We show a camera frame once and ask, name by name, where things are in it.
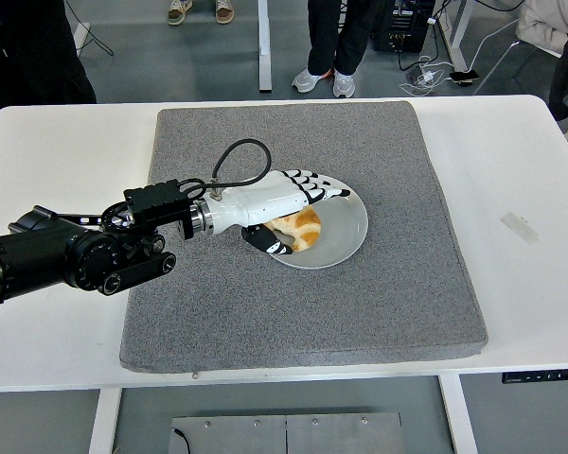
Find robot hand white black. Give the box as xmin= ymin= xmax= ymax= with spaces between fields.
xmin=202 ymin=168 xmax=352 ymax=257

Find golden croissant bread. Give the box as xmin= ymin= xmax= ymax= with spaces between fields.
xmin=267 ymin=207 xmax=323 ymax=253

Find grey round plate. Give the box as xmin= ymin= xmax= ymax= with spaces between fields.
xmin=264 ymin=173 xmax=369 ymax=271

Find grey metal plate with screws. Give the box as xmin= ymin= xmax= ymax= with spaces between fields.
xmin=169 ymin=410 xmax=404 ymax=454

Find grey fabric mat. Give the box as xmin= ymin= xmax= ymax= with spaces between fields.
xmin=118 ymin=100 xmax=489 ymax=375

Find person's white shoe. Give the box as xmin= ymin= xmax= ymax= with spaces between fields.
xmin=292 ymin=67 xmax=335 ymax=93
xmin=332 ymin=70 xmax=356 ymax=99

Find person's legs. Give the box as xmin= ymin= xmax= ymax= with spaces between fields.
xmin=307 ymin=0 xmax=378 ymax=78

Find person's brown shoe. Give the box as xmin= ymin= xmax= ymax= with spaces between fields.
xmin=167 ymin=0 xmax=194 ymax=26
xmin=215 ymin=0 xmax=236 ymax=25

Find grey power adapter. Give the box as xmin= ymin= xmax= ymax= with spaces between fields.
xmin=406 ymin=65 xmax=432 ymax=85

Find black computer case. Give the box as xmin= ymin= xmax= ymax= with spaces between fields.
xmin=371 ymin=0 xmax=439 ymax=53

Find phone with orange edge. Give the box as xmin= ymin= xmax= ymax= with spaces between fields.
xmin=449 ymin=69 xmax=481 ymax=88

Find white desk foot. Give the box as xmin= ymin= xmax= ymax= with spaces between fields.
xmin=73 ymin=22 xmax=92 ymax=56

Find white slanted desk leg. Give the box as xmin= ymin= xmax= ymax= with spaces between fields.
xmin=435 ymin=0 xmax=474 ymax=72

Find clear tape piece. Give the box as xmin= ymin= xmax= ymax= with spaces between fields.
xmin=500 ymin=212 xmax=539 ymax=245

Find white table leg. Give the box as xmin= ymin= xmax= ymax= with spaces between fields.
xmin=437 ymin=374 xmax=479 ymax=454
xmin=87 ymin=387 xmax=123 ymax=454

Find person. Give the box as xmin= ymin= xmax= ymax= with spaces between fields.
xmin=0 ymin=0 xmax=98 ymax=138

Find black table control panel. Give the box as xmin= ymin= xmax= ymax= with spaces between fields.
xmin=502 ymin=368 xmax=568 ymax=384

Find beige jacket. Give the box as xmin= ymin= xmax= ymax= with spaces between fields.
xmin=515 ymin=0 xmax=568 ymax=53

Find white desk leg post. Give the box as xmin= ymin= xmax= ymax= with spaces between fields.
xmin=257 ymin=0 xmax=273 ymax=94

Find thin black cable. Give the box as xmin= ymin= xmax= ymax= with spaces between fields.
xmin=170 ymin=427 xmax=191 ymax=454

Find white charging cable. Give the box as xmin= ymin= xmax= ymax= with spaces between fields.
xmin=399 ymin=18 xmax=522 ymax=98

